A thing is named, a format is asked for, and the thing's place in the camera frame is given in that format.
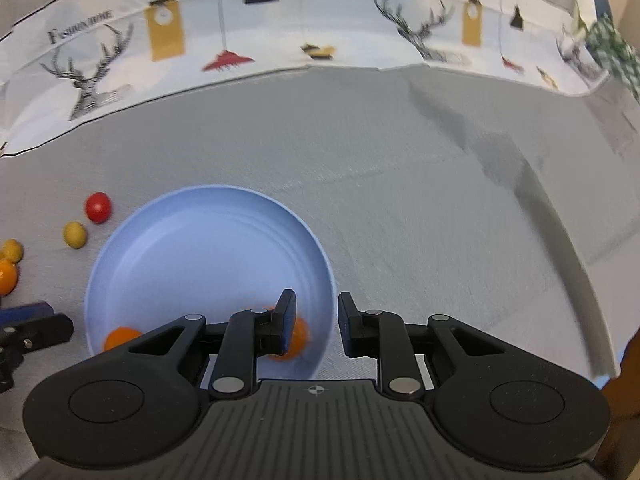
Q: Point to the grey bed sheet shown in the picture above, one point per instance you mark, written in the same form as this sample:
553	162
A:
425	200

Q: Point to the blue plate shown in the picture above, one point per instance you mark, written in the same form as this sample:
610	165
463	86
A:
200	260

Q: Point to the white deer printed blanket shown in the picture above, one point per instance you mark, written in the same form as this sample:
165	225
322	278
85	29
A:
300	25

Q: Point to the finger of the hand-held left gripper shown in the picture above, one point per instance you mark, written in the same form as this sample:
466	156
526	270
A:
25	311
40	334

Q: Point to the red cherry tomato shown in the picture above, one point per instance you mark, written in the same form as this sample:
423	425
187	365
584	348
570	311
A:
98	207

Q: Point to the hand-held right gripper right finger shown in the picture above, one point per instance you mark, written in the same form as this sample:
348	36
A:
345	327

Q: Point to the green checked cloth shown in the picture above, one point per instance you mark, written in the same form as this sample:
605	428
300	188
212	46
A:
612	47

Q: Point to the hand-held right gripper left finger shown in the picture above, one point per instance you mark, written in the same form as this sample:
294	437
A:
285	320

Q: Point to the yellow cherry tomato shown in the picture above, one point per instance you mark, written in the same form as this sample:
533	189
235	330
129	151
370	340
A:
11	250
75	234

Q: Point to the orange cherry tomato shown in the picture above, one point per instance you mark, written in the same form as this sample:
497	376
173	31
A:
299	338
6	278
121	338

